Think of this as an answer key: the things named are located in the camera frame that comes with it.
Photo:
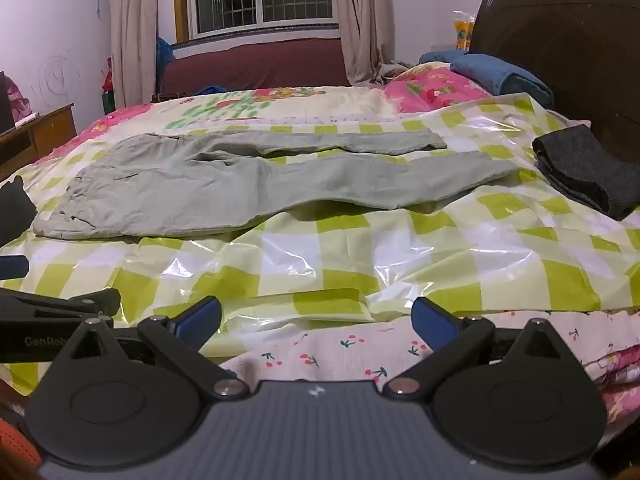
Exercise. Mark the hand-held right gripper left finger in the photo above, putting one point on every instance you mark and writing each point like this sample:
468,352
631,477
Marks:
197,319

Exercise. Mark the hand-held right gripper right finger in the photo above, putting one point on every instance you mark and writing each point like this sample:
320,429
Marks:
434,322

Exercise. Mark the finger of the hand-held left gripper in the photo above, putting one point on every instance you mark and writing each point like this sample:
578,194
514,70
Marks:
75,302
11,266

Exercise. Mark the grey-green pants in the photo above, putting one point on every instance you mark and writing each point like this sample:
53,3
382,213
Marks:
200,185

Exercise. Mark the black cloth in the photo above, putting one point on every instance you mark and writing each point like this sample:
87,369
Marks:
15,212

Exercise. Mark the green white checked plastic sheet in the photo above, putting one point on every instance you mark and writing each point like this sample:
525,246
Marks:
325,260

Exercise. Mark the black monitor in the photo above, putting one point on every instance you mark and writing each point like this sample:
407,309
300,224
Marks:
5,105

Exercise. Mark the pink cloth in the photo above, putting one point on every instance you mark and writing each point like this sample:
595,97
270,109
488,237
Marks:
21,102

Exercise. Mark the red green bag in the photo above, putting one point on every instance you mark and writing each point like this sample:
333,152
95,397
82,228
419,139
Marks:
107,82

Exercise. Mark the dark grey folded cloth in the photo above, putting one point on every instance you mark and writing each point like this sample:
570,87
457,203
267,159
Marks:
585,170

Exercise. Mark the blue garment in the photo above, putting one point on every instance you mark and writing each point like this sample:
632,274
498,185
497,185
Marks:
210,90
165,55

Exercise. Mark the floral bed quilt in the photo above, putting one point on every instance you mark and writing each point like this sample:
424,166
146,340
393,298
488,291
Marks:
280,102

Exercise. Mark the brown patterned cloth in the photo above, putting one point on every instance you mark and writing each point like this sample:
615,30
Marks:
395,72

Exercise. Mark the blue rolled blanket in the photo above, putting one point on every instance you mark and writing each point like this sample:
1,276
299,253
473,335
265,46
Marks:
505,77

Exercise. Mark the beige curtain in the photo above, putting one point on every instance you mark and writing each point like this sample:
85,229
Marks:
132,35
362,20

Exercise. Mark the maroon sofa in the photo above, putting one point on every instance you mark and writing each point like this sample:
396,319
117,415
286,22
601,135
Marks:
260,65

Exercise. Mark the blue cloth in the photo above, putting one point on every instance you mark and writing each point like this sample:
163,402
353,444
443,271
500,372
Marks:
437,56

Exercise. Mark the yellow packet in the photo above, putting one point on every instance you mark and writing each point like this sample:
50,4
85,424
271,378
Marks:
464,32

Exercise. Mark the dark wooden headboard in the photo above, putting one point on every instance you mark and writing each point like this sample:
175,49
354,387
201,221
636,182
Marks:
575,50

